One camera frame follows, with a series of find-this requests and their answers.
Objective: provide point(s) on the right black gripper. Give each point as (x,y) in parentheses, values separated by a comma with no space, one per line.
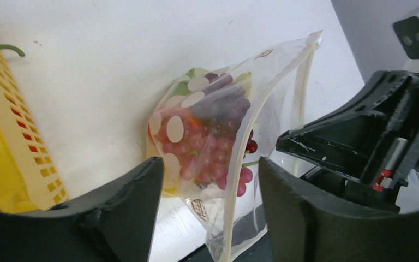
(380,123)

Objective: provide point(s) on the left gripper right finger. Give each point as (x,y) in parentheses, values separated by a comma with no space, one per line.
(365,234)

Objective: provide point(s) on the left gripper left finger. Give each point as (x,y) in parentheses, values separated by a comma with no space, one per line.
(114,222)

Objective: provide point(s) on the light red grapes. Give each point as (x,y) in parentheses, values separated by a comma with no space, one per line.
(201,138)

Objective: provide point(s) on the clear zip top bag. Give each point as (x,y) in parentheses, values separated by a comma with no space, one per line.
(278,96)

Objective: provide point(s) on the green apple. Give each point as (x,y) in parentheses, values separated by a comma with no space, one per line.
(180,87)

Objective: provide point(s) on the dark purple grapes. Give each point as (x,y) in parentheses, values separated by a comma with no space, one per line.
(225,103)

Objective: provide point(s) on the yellow plastic basket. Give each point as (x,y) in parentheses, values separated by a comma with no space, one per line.
(28,177)

